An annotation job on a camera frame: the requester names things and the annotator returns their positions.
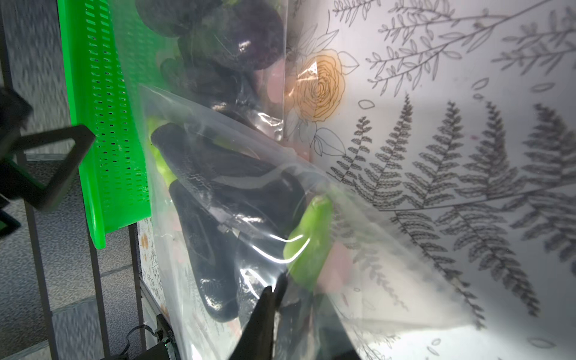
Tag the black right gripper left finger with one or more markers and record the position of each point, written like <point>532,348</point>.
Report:
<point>257,339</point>

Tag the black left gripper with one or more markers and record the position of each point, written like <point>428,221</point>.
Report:
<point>43,191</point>

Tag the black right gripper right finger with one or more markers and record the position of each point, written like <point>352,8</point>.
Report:
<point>334,342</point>

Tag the short eggplant basket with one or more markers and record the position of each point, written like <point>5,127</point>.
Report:
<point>277,227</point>

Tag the green plastic basket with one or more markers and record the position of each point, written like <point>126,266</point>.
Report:
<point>109,53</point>

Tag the floral patterned table mat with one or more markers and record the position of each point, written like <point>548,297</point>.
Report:
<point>455,120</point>

